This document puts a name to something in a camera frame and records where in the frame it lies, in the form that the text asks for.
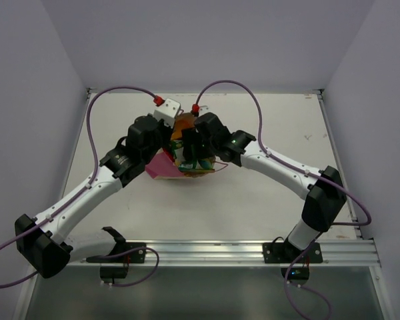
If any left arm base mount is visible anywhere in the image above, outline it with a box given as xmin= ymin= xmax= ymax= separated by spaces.
xmin=86 ymin=242 xmax=146 ymax=264

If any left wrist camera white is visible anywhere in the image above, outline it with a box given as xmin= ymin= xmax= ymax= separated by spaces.
xmin=153 ymin=96 xmax=181 ymax=128

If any pink and tan paper bag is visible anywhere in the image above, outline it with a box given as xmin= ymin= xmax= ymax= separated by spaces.
xmin=145 ymin=138 xmax=228 ymax=179

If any aluminium front rail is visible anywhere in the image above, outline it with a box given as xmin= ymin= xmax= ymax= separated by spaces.
xmin=29 ymin=239 xmax=381 ymax=267

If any green snack bag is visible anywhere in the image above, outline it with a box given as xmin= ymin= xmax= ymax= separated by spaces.
xmin=175 ymin=157 xmax=215 ymax=173

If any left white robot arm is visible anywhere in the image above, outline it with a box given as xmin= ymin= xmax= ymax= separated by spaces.
xmin=15 ymin=112 xmax=175 ymax=279

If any orange snack bag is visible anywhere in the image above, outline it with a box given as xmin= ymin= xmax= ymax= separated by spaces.
xmin=171 ymin=113 xmax=195 ymax=140

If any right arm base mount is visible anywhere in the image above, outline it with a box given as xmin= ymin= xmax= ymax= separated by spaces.
xmin=262 ymin=237 xmax=323 ymax=264

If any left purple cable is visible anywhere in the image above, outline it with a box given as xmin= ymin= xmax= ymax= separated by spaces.
xmin=0 ymin=85 xmax=163 ymax=289

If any small green snack packet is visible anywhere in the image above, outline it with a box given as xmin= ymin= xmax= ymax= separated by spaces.
xmin=170 ymin=140 xmax=184 ymax=160

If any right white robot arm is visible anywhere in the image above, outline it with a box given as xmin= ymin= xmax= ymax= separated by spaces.
xmin=182 ymin=113 xmax=347 ymax=262

